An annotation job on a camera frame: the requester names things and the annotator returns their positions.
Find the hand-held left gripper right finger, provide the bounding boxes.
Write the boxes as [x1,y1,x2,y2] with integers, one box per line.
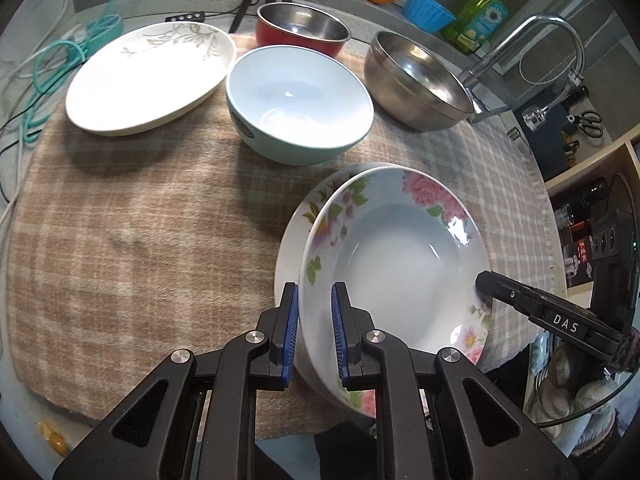
[331,282,581,480]

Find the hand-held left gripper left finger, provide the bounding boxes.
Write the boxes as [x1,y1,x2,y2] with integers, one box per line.
[52,282,301,480]

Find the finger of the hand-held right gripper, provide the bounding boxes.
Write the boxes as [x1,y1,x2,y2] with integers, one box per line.
[475,270,551,322]

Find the white plate with floral rim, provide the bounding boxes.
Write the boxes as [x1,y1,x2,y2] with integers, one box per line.
[274,162,391,401]

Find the pink floral deep plate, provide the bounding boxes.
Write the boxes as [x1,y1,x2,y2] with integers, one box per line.
[297,166,493,418]

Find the large steel bowl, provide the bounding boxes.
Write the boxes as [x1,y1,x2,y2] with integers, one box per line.
[363,31,476,132]

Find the white oval plate leaf print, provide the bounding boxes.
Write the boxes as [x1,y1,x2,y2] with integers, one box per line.
[65,22,238,137]

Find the red steel bowl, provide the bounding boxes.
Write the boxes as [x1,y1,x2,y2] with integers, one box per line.
[256,2,352,58]

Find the person's right hand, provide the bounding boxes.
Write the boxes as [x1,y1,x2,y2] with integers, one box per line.
[529,350,626,456]

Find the dark glass bottle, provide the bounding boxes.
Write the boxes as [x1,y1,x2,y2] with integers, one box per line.
[560,178,608,228]

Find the dark cloth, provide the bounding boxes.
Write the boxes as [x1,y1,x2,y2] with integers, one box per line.
[315,420,381,480]

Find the wooden shelf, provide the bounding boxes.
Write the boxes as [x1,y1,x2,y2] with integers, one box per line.
[542,137,640,301]

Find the black scissors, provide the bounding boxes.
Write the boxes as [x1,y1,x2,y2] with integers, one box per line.
[575,110,606,138]

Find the beige checkered cloth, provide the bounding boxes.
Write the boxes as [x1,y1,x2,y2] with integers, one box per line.
[5,30,566,443]

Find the chrome faucet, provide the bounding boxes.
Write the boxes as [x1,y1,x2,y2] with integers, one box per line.
[457,14,587,126]

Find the light blue bowl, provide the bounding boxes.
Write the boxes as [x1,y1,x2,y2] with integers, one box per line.
[225,45,376,167]

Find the small yellow object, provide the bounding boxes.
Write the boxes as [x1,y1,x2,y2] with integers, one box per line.
[37,420,68,456]

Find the green dish soap bottle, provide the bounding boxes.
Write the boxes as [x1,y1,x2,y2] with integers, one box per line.
[440,0,526,56]

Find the blue fluted cup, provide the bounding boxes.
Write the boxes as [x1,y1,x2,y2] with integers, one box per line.
[403,0,457,35]

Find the flexible metal sprayer hose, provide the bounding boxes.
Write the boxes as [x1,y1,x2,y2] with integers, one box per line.
[519,42,590,132]

